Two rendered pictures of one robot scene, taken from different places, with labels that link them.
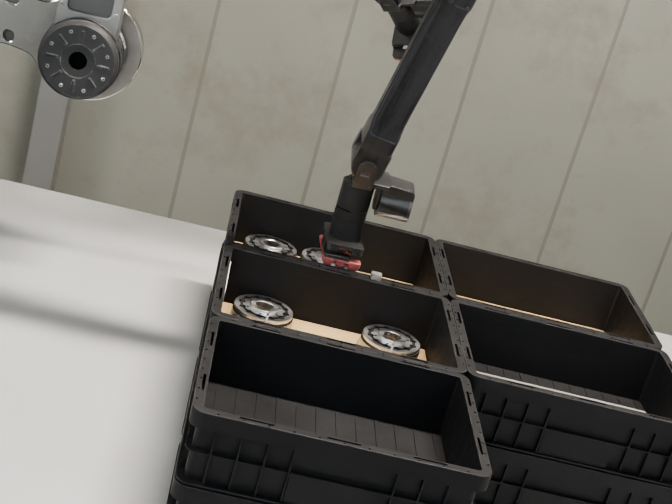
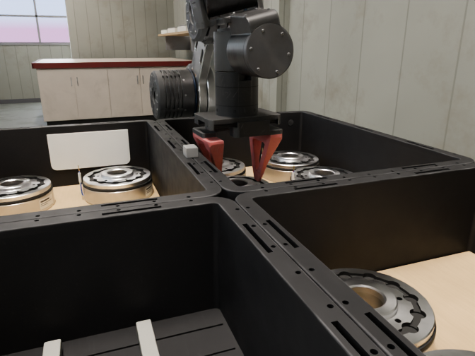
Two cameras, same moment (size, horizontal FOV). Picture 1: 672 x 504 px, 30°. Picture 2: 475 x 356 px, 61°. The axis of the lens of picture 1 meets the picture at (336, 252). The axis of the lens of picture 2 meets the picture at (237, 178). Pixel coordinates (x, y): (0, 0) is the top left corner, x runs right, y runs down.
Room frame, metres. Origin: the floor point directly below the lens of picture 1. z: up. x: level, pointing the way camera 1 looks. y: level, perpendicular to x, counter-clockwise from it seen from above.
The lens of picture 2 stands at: (1.96, -0.53, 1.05)
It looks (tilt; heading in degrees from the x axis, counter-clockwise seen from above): 18 degrees down; 76
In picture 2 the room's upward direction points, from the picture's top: straight up
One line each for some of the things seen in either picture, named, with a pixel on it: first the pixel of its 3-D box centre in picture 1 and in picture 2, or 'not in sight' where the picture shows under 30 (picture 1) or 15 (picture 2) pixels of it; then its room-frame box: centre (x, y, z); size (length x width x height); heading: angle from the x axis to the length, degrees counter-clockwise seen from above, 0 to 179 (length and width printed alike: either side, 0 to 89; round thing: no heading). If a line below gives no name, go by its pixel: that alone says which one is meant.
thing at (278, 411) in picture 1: (331, 429); not in sight; (1.56, -0.06, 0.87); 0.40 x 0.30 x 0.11; 96
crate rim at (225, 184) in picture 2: (335, 245); (281, 143); (2.16, 0.00, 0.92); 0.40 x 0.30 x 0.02; 96
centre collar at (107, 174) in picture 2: (264, 306); (117, 173); (1.92, 0.09, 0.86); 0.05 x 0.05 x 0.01
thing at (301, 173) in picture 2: (327, 259); (324, 176); (2.23, 0.01, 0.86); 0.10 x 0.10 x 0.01
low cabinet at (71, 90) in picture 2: not in sight; (117, 87); (1.68, 6.22, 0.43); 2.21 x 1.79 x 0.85; 8
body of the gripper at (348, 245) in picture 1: (346, 226); (237, 99); (2.09, -0.01, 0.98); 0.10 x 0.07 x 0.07; 10
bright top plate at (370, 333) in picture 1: (391, 339); not in sight; (1.94, -0.13, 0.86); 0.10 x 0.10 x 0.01
